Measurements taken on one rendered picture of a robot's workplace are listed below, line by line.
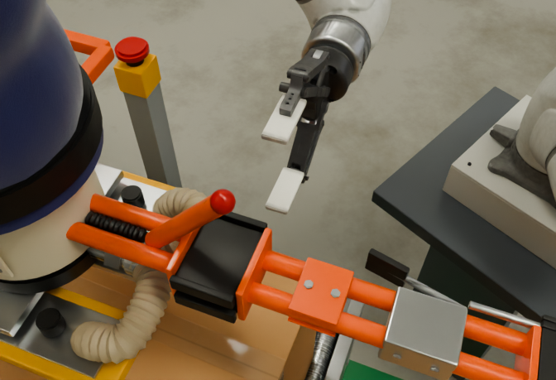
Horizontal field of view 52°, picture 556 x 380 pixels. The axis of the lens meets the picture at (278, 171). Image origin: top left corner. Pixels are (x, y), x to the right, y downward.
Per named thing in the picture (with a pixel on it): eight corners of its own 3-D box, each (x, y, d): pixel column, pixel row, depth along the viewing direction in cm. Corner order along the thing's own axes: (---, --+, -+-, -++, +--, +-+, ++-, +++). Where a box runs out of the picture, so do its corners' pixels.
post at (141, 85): (177, 291, 197) (112, 66, 119) (186, 274, 201) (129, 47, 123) (195, 297, 196) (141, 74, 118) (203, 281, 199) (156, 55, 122)
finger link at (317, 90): (328, 98, 77) (331, 87, 76) (309, 99, 66) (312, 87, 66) (300, 91, 78) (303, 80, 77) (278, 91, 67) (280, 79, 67)
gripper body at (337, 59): (357, 47, 77) (337, 93, 72) (352, 93, 84) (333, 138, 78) (304, 36, 79) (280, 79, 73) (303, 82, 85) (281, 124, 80)
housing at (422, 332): (376, 361, 57) (382, 343, 53) (391, 302, 61) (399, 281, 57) (446, 386, 55) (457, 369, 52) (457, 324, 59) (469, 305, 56)
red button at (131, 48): (111, 67, 119) (107, 51, 116) (128, 46, 123) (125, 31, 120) (141, 75, 118) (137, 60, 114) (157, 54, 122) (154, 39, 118)
